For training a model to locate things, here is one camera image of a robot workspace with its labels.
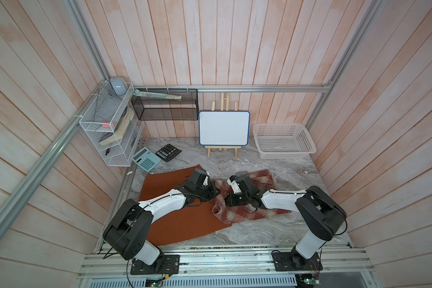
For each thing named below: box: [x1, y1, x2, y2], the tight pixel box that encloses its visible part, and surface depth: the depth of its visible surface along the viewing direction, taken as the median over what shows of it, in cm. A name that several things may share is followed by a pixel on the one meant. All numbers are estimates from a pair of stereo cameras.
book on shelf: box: [98, 106, 135, 146], surface depth 82 cm
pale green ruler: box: [133, 89, 183, 100], surface depth 92 cm
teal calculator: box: [132, 147, 162, 173], surface depth 109 cm
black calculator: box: [155, 144, 182, 163], surface depth 113 cm
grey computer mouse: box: [109, 76, 128, 96], surface depth 85 cm
